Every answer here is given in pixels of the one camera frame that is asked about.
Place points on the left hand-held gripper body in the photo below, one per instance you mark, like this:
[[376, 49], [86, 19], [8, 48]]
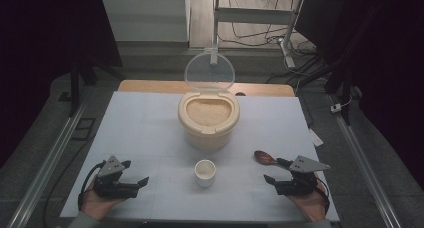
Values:
[[115, 189]]

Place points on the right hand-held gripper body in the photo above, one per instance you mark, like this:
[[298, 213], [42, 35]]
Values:
[[301, 164]]

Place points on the brown wooden spoon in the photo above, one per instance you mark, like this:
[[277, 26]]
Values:
[[263, 157]]

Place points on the white cup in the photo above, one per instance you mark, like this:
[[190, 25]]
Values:
[[205, 179]]

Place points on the beige rice container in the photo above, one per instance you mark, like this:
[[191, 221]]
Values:
[[208, 138]]

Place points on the uncooked rice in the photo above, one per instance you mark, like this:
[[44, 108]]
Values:
[[208, 112]]

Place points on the person's left hand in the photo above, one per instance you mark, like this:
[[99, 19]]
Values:
[[95, 206]]

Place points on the person's right hand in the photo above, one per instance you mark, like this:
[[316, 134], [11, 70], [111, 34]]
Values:
[[313, 206]]

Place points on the white paper tag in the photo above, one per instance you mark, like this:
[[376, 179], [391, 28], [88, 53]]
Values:
[[315, 138]]

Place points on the white table mat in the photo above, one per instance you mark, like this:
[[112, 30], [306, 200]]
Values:
[[140, 128]]

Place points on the small white box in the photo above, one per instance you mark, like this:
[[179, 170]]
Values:
[[335, 108]]

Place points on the black stand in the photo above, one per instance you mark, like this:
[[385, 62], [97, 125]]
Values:
[[336, 78], [75, 88]]

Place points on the clear round container lid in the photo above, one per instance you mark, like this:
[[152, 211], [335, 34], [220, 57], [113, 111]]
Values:
[[210, 71]]

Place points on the white cabinet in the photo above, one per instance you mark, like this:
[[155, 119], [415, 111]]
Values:
[[146, 18]]

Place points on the aluminium rail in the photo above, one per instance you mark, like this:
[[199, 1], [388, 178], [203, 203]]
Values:
[[50, 164], [363, 168]]

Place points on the white desk frame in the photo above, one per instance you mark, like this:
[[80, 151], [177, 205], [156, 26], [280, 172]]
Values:
[[253, 15]]

